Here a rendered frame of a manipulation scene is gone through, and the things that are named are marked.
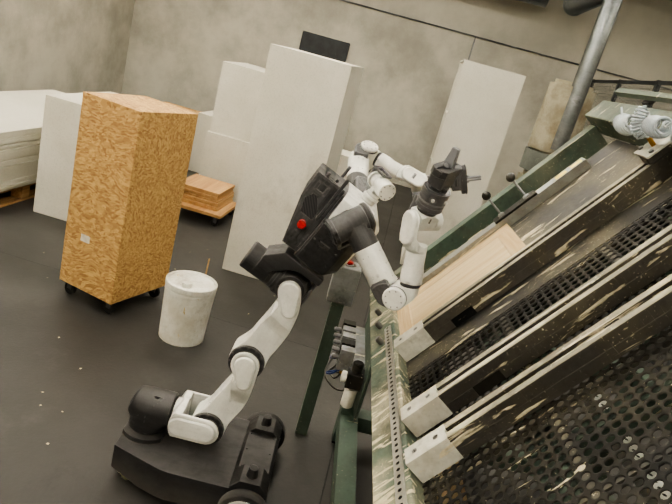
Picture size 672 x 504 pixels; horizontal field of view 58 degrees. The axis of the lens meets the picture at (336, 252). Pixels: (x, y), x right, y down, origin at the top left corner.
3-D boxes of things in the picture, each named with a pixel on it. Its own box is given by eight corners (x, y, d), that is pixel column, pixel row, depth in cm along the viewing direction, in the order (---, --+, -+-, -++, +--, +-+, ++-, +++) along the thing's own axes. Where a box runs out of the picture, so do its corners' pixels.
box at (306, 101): (252, 239, 564) (296, 48, 511) (313, 257, 561) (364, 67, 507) (221, 268, 479) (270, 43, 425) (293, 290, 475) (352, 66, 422)
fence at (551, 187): (398, 303, 261) (392, 296, 260) (587, 164, 240) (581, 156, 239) (398, 307, 257) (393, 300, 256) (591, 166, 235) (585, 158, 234)
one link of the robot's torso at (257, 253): (235, 269, 221) (263, 233, 217) (242, 258, 234) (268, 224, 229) (296, 314, 226) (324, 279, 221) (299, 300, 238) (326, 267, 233)
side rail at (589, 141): (403, 292, 286) (389, 275, 284) (604, 144, 261) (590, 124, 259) (404, 296, 281) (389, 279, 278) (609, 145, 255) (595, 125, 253)
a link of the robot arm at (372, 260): (378, 318, 194) (348, 256, 194) (389, 307, 206) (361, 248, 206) (409, 306, 190) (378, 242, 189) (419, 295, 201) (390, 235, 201)
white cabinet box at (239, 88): (232, 125, 702) (245, 62, 680) (280, 138, 699) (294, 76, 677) (209, 131, 626) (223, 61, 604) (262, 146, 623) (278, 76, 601)
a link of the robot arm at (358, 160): (345, 160, 267) (342, 190, 250) (353, 135, 258) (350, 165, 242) (370, 166, 268) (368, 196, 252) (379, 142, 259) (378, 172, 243)
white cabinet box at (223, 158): (218, 184, 721) (230, 125, 700) (264, 197, 718) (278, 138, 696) (194, 196, 645) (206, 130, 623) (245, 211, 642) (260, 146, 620)
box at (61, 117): (96, 189, 583) (110, 91, 554) (158, 207, 579) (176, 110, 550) (32, 211, 488) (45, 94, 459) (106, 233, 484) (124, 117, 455)
